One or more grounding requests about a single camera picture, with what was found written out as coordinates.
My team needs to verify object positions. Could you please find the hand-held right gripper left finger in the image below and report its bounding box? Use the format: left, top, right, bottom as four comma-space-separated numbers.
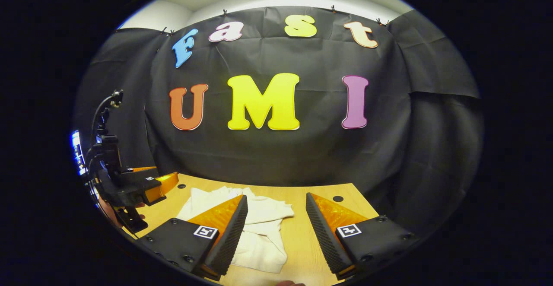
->
138, 194, 249, 280

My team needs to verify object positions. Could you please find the cream sweatshirt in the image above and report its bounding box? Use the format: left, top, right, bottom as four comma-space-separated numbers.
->
176, 186, 295, 274

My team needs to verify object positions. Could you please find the computer monitor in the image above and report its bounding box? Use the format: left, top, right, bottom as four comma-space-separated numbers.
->
70, 130, 88, 177

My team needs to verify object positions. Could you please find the black backdrop cloth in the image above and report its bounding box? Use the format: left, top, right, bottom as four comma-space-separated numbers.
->
73, 6, 484, 235

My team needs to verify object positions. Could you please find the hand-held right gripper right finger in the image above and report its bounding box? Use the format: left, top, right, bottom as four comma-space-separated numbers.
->
305, 192, 417, 278

